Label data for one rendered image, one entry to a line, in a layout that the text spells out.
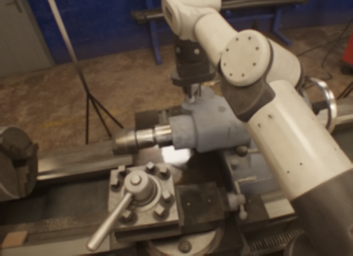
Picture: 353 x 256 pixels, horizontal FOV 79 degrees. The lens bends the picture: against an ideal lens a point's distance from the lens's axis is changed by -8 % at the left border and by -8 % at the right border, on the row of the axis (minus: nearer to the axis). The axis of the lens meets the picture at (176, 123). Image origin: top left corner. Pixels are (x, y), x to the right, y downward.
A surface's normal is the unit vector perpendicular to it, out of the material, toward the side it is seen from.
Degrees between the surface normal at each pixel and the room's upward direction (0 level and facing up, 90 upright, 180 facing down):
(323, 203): 47
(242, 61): 56
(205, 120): 0
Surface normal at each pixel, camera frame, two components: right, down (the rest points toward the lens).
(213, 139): 0.15, 0.62
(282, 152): -0.77, -0.07
